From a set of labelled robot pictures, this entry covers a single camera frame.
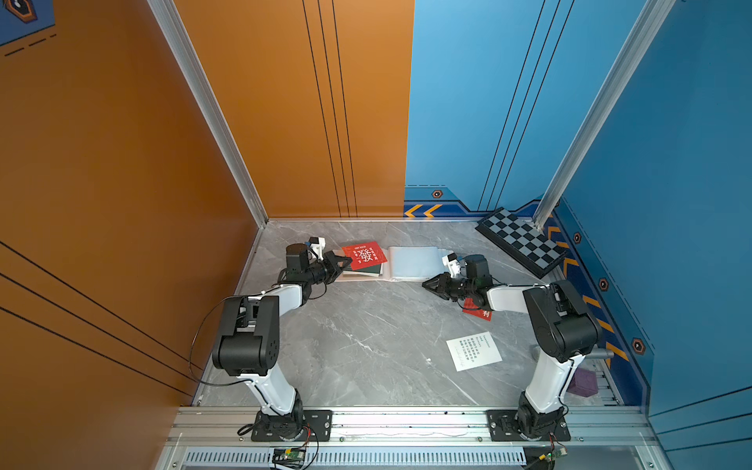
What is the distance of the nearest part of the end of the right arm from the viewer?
0.79 meters

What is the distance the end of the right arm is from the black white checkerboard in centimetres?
33

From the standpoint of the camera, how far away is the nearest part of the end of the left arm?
2.49ft
